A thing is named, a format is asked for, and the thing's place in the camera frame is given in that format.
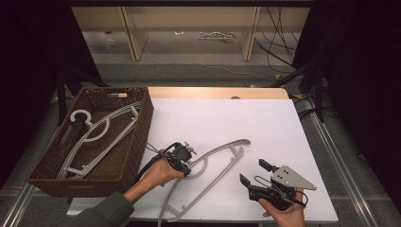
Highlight beige wooden shelf unit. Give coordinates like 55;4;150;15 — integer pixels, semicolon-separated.
71;6;311;62

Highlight bundle of light cables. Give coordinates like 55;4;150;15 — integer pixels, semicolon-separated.
198;30;236;42

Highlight person's left hand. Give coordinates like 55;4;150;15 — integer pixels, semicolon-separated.
143;156;185;191

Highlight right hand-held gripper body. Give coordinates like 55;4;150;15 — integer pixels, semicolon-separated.
247;165;318;212

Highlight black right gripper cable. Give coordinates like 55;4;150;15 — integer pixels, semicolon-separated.
253;175;309;209

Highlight person's right hand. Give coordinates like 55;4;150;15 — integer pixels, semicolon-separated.
257;188;307;227

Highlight brown woven basket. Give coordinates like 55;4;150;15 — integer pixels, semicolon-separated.
26;86;155;199

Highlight grey plastic clothes hanger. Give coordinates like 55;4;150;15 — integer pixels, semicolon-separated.
157;138;253;223
58;100;143;181
56;109;143;181

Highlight dark curtain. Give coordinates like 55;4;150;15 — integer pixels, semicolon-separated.
0;0;105;187
292;0;401;202

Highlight black floor cables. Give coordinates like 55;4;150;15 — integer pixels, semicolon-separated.
254;6;304;74

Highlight metal floor rail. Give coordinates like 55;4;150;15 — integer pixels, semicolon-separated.
0;183;36;227
304;97;379;227

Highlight wooden table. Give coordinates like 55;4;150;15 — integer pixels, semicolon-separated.
147;86;290;100

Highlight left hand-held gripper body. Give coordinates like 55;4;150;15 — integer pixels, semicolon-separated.
159;141;198;168

